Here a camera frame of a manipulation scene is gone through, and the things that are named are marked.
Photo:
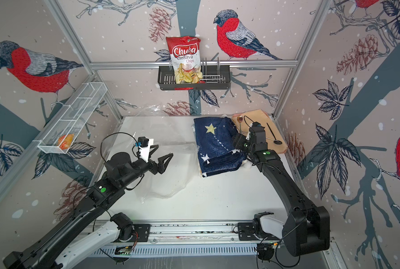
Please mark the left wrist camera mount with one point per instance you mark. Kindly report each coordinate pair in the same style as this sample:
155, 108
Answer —
144, 145

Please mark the orange item in basket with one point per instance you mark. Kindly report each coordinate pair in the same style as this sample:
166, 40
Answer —
64, 142

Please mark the rainbow metallic spoon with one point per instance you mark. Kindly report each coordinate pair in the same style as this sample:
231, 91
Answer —
240, 120

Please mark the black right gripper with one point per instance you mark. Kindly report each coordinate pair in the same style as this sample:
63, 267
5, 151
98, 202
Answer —
238, 140

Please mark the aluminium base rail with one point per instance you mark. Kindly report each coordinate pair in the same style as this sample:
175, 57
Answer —
199, 232

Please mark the navy blue star blanket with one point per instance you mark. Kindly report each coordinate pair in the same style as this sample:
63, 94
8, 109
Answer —
215, 151

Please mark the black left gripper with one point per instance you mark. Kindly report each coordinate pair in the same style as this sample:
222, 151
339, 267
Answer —
161, 167

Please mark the black spoon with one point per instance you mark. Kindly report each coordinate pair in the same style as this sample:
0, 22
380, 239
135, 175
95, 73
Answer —
274, 139

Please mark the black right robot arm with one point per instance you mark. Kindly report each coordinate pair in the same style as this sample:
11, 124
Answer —
307, 227

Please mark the red cassava chips bag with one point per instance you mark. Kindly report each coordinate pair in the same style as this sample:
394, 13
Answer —
185, 59

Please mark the white wire mesh basket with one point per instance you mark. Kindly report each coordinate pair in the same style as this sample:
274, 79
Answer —
71, 117

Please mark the dark grey wall rack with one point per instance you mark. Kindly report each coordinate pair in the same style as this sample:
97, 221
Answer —
208, 76

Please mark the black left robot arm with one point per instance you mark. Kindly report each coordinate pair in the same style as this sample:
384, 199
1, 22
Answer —
49, 251

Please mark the clear plastic vacuum bag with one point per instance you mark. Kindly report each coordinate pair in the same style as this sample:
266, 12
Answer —
172, 148

